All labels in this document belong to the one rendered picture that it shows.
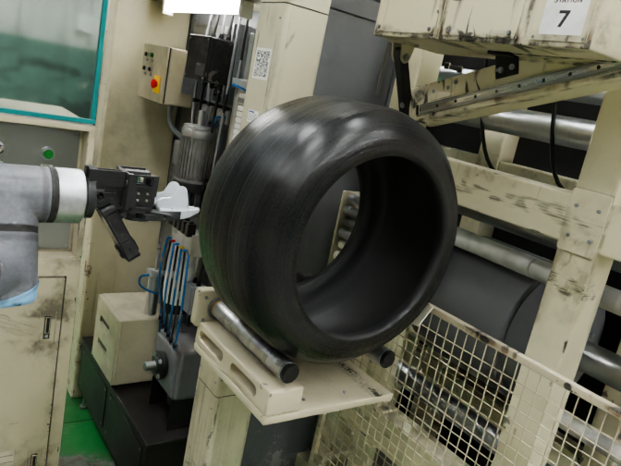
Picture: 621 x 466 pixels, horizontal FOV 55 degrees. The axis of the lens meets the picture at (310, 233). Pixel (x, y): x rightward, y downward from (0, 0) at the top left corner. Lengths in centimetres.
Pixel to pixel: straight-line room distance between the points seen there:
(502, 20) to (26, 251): 99
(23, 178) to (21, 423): 110
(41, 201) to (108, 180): 12
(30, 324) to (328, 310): 83
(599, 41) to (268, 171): 64
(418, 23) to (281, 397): 91
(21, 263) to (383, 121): 69
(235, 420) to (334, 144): 94
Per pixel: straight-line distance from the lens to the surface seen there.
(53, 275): 178
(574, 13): 125
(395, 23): 156
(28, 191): 99
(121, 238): 107
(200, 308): 150
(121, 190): 106
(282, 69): 148
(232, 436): 180
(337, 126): 114
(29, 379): 190
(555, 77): 139
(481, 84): 151
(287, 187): 109
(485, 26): 136
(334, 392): 144
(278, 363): 127
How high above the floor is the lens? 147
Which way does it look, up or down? 13 degrees down
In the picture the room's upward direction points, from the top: 12 degrees clockwise
